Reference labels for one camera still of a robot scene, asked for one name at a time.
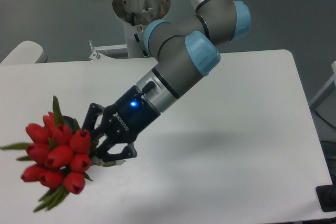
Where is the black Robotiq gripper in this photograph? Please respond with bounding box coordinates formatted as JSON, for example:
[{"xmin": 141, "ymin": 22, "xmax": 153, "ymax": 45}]
[{"xmin": 82, "ymin": 84, "xmax": 160, "ymax": 162}]

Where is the red tulip bouquet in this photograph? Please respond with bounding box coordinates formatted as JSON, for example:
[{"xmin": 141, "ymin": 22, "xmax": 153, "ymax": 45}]
[{"xmin": 1, "ymin": 97, "xmax": 124, "ymax": 212}]

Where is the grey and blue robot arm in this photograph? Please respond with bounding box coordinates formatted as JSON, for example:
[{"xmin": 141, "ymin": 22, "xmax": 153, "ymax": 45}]
[{"xmin": 83, "ymin": 0, "xmax": 251, "ymax": 163}]

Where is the dark grey ribbed vase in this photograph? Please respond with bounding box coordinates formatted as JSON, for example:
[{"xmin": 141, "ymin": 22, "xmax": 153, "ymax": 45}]
[{"xmin": 62, "ymin": 115, "xmax": 75, "ymax": 131}]

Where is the black clamp at table edge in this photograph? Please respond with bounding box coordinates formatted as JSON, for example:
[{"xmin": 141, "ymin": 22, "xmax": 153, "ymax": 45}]
[{"xmin": 316, "ymin": 185, "xmax": 335, "ymax": 212}]

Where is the white furniture at right edge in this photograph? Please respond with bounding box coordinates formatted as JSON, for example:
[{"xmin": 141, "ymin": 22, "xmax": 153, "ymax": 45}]
[{"xmin": 309, "ymin": 61, "xmax": 335, "ymax": 111}]

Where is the white pedestal base bracket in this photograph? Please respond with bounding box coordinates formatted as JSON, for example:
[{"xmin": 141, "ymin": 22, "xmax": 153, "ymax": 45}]
[{"xmin": 89, "ymin": 40, "xmax": 149, "ymax": 61}]

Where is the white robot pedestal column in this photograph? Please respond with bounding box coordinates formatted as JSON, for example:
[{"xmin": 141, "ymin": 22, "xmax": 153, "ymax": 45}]
[{"xmin": 112, "ymin": 0, "xmax": 171, "ymax": 58}]

